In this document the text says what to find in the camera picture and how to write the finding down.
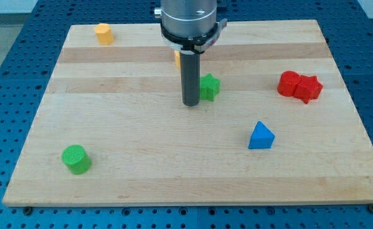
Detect yellow hexagon block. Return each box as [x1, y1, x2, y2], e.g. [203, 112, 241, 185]
[94, 23, 114, 45]

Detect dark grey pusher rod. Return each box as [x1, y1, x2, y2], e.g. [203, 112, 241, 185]
[180, 53, 200, 106]

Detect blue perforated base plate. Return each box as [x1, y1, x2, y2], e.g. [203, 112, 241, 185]
[0, 0, 373, 228]

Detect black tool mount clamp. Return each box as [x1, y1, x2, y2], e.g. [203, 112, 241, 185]
[160, 18, 227, 55]

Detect red cylinder block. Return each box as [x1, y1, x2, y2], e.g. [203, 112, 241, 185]
[277, 71, 301, 97]

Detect green cylinder block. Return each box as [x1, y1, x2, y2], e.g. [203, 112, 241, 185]
[61, 144, 92, 175]

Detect wooden board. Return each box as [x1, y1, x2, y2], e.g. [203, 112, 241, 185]
[3, 20, 373, 207]

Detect blue triangle block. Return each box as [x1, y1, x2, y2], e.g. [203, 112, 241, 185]
[248, 121, 275, 149]

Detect red star block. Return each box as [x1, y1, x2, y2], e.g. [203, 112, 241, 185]
[293, 75, 323, 104]

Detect green star block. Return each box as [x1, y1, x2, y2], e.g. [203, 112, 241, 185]
[200, 73, 221, 102]

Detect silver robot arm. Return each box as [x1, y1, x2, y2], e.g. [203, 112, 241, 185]
[154, 0, 227, 106]

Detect yellow block behind rod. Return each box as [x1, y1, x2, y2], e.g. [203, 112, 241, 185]
[174, 50, 180, 69]

